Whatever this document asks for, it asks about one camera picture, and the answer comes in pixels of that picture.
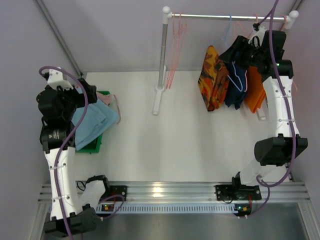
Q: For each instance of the slotted grey cable duct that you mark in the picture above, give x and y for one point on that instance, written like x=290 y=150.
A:
x=177 y=208

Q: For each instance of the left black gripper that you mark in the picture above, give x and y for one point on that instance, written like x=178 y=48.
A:
x=88 y=91

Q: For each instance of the bright orange trousers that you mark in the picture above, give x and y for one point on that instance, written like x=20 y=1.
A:
x=255 y=90

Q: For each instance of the green plastic bin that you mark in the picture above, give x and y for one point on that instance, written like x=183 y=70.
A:
x=96 y=145

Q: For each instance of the pink trousers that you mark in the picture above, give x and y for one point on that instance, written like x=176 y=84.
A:
x=107 y=98

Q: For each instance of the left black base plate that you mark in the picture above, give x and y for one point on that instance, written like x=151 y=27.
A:
x=118 y=190

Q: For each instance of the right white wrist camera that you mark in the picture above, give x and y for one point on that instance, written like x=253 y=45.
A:
x=257 y=33

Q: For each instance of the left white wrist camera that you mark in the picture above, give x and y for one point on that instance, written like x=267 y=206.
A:
x=56 y=78

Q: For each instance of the pink wire hanger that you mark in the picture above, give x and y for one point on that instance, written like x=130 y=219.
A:
x=283 y=29
x=175 y=32

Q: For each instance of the empty pink wire hanger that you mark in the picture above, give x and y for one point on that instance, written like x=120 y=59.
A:
x=283 y=29

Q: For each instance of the pink hanger of blue trousers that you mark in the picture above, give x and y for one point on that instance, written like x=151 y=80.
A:
x=182 y=28

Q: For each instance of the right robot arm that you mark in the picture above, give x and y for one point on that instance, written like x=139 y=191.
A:
x=284 y=142

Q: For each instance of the white metal clothes rack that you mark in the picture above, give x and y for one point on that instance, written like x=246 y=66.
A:
x=166 y=15

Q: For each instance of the light blue trousers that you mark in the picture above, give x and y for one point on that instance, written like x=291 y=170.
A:
x=112 y=114

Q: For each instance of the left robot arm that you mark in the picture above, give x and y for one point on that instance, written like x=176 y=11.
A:
x=71 y=214

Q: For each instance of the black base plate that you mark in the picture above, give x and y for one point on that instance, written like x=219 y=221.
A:
x=118 y=190
x=229 y=192

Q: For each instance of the pink hanger of orange trousers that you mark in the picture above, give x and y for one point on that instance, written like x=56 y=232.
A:
x=244 y=28

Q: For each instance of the orange patterned trousers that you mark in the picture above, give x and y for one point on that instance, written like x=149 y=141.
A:
x=213 y=81

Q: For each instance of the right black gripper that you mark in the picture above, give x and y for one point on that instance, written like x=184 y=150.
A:
x=240 y=50

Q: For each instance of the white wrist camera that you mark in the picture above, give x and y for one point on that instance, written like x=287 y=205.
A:
x=56 y=78
x=257 y=33

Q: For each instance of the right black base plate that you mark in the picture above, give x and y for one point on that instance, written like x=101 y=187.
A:
x=229 y=192

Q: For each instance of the aluminium mounting rail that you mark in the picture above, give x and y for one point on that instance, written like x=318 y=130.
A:
x=201 y=192

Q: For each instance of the navy blue trousers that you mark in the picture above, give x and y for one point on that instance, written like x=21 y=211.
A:
x=238 y=85

